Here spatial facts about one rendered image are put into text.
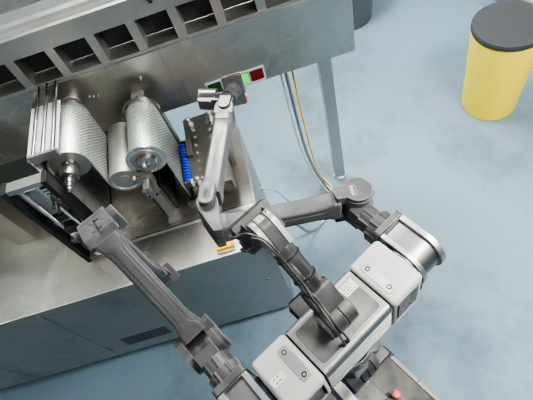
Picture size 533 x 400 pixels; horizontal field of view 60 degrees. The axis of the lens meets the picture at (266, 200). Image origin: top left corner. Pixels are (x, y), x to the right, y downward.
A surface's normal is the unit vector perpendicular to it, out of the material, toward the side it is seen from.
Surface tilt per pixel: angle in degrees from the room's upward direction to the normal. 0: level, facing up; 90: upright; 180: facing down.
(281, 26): 90
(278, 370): 0
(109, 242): 44
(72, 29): 90
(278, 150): 0
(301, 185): 0
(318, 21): 90
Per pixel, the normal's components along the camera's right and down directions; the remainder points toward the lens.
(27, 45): 0.22, 0.80
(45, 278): -0.21, -0.51
